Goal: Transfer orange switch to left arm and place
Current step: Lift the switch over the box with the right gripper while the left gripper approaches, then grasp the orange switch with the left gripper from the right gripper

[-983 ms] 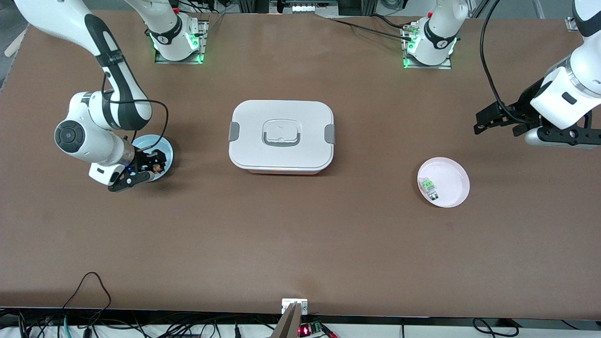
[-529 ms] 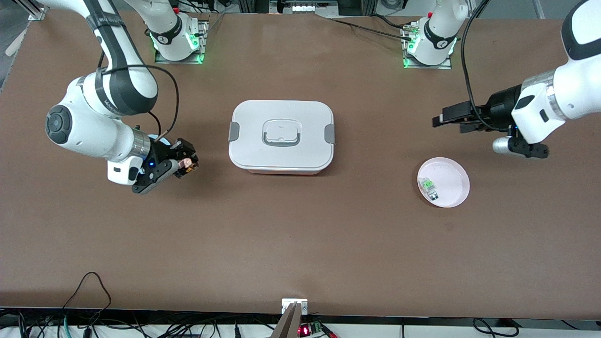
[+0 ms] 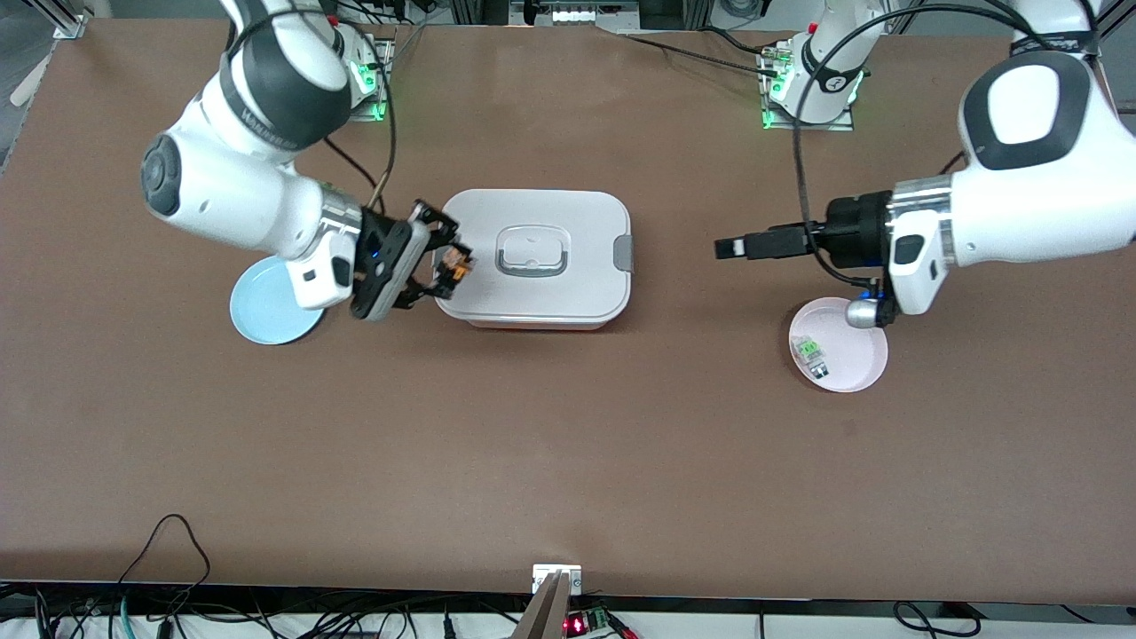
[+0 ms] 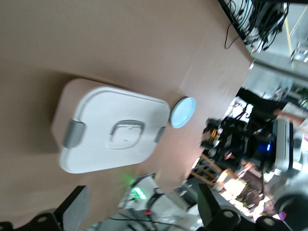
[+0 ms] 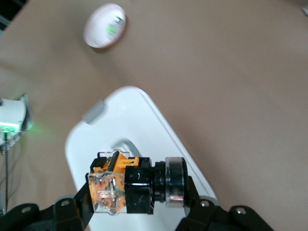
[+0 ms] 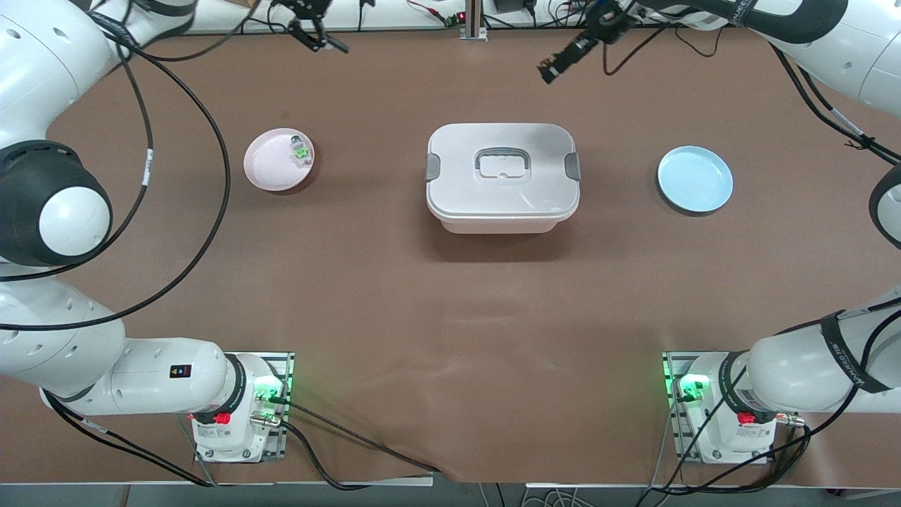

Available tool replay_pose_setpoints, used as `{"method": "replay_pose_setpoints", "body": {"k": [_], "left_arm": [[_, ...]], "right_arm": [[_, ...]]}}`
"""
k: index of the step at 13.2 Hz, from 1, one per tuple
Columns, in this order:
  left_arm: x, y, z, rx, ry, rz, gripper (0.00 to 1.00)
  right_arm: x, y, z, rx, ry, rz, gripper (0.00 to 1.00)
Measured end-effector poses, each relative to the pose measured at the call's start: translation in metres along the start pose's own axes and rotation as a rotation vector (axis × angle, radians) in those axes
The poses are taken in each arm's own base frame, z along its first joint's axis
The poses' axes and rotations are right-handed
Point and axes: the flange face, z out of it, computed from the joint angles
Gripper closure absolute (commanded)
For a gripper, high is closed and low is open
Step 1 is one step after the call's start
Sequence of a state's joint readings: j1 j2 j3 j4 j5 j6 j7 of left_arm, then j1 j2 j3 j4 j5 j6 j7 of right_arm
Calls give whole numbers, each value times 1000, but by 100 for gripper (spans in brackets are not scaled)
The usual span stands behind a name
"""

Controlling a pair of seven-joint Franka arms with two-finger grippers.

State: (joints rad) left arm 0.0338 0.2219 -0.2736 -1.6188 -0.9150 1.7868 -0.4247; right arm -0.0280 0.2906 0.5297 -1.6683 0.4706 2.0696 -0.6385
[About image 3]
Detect light blue round plate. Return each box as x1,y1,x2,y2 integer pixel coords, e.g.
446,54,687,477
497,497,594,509
230,256,326,346

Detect white lidded lunch box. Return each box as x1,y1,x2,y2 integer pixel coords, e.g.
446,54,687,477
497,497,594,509
432,188,635,331

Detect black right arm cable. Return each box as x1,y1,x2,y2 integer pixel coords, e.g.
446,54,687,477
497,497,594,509
323,21,398,214

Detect pink round plate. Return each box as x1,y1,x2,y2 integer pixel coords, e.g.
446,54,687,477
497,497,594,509
788,297,889,394

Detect small metal table bracket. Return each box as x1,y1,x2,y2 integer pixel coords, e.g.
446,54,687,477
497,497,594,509
532,564,583,596

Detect thin black looped cable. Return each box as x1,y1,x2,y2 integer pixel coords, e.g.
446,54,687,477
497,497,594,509
115,513,214,639

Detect black table cable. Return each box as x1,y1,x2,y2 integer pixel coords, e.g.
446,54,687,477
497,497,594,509
612,29,782,79

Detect aluminium frame profile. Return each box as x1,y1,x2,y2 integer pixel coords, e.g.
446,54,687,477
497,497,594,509
51,0,90,41

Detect green switch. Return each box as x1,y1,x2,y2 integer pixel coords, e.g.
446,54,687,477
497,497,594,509
796,335,832,379

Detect grey metal pole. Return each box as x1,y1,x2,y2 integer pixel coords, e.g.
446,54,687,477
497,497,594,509
513,572,574,639

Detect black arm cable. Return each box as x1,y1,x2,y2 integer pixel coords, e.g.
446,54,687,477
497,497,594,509
323,21,398,214
793,3,1022,289

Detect circuit board with red display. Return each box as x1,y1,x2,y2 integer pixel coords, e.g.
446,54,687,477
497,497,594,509
564,607,615,637

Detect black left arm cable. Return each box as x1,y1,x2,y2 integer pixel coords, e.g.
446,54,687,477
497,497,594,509
793,3,1022,289

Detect orange and black switch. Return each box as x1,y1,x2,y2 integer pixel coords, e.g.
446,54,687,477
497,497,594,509
438,246,477,290

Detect black coiled cable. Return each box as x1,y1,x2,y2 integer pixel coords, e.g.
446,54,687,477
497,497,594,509
892,601,982,639

